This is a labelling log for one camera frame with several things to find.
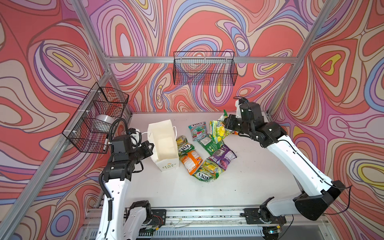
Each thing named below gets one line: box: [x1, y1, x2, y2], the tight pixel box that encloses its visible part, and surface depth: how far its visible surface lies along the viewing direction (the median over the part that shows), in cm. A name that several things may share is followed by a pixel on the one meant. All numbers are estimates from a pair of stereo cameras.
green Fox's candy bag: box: [197, 135, 224, 156], surface depth 98 cm
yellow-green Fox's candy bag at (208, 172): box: [192, 158, 226, 183], surface depth 88 cm
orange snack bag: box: [181, 150, 203, 176], surface depth 90 cm
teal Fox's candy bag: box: [188, 121, 208, 142], surface depth 107 cm
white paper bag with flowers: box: [147, 119, 180, 172], surface depth 76 cm
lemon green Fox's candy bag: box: [209, 110, 231, 143], surface depth 72 cm
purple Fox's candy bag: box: [208, 144, 238, 171], surface depth 93 cm
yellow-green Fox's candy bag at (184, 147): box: [176, 135, 195, 158], surface depth 96 cm
